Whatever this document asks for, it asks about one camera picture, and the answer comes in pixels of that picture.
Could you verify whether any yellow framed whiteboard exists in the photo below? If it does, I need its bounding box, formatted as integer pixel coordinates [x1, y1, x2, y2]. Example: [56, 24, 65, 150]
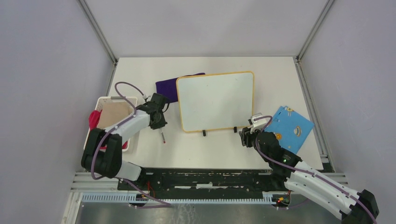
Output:
[176, 71, 255, 133]

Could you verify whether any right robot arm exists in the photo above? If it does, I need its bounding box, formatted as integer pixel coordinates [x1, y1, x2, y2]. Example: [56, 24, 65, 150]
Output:
[239, 127, 379, 224]

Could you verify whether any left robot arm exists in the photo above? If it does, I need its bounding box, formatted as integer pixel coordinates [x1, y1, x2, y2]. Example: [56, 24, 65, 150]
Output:
[81, 93, 169, 190]

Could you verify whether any white plastic basket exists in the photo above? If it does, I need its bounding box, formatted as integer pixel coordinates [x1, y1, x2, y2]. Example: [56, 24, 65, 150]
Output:
[83, 96, 138, 152]

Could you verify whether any purple cloth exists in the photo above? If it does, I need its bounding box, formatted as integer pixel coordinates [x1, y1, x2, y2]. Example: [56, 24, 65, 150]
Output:
[155, 73, 206, 104]

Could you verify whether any beige folded cloth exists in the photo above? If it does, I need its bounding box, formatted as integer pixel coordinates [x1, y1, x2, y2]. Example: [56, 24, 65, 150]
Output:
[97, 102, 133, 129]

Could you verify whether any blue cartoon astronaut cloth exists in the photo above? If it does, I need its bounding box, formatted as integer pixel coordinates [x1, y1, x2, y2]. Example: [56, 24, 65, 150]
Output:
[264, 106, 314, 154]

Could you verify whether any pink cloth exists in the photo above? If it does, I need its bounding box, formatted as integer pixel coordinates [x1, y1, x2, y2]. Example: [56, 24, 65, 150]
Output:
[88, 110, 128, 150]

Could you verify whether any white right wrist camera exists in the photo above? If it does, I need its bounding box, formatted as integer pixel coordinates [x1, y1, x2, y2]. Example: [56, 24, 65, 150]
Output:
[248, 113, 273, 133]

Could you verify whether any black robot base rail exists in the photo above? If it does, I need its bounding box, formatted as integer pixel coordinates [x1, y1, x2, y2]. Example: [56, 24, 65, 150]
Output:
[134, 168, 287, 199]

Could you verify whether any aluminium left corner post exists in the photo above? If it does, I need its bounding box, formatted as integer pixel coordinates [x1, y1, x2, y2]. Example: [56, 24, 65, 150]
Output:
[77, 0, 118, 65]

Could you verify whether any aluminium corner post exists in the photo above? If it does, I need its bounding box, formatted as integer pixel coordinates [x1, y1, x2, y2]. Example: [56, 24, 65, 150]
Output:
[77, 0, 118, 65]
[296, 0, 335, 62]

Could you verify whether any aluminium right corner post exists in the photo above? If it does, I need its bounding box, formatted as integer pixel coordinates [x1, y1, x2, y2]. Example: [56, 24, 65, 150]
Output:
[296, 0, 335, 62]

